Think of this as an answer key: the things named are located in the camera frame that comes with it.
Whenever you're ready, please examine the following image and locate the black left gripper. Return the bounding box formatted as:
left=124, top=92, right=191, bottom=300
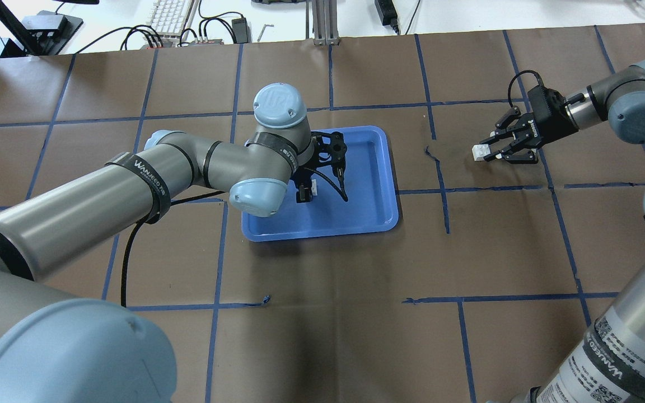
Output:
left=295, top=131, right=349, bottom=203

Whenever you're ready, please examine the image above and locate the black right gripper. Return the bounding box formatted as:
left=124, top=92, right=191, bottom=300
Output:
left=479, top=85, right=579, bottom=164

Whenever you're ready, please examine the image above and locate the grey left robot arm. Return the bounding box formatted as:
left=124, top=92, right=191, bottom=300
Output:
left=0, top=83, right=348, bottom=402

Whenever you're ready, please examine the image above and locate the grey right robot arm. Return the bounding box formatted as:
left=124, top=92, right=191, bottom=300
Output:
left=473, top=59, right=645, bottom=402

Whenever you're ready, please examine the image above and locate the blue plastic tray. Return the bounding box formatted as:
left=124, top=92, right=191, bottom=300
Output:
left=241, top=125, right=399, bottom=242

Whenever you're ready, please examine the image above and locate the black power adapter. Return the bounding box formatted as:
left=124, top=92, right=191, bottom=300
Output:
left=231, top=16, right=251, bottom=44

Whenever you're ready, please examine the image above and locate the black power brick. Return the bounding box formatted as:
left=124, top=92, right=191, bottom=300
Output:
left=373, top=0, right=400, bottom=34

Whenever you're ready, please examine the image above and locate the white keyboard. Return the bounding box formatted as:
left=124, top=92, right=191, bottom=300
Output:
left=145, top=1, right=200, bottom=38

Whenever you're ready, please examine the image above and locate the black monitor stand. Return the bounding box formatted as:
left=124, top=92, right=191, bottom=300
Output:
left=0, top=1, right=83, bottom=56

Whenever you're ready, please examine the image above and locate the aluminium frame post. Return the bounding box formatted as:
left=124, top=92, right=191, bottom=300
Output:
left=307, top=1, right=340, bottom=46

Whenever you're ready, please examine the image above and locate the black cable bundle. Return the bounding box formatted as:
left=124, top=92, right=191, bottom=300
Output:
left=73, top=0, right=245, bottom=54

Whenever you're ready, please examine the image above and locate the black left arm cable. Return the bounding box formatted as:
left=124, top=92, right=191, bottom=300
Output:
left=120, top=162, right=349, bottom=308

